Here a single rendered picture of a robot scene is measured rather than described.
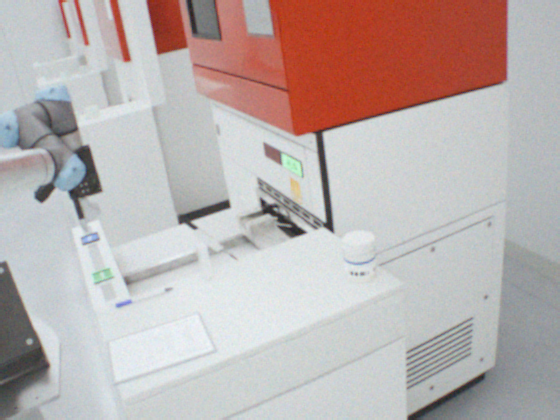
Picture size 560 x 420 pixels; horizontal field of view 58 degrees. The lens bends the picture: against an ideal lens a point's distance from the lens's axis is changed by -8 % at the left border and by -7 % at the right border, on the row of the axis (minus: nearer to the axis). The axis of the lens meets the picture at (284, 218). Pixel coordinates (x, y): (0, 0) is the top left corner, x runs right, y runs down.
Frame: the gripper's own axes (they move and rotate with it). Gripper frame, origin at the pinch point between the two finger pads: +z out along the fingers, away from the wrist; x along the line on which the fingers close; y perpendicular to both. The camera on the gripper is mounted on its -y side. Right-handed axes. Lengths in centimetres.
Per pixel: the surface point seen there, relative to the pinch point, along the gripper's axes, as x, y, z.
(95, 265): 8.6, -0.1, 15.0
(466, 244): -16, 110, 39
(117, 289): -9.1, 3.1, 14.6
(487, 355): -16, 124, 94
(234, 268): -19.5, 30.9, 14.1
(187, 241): 32, 31, 29
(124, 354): -37.2, -0.6, 13.8
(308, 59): -15, 60, -30
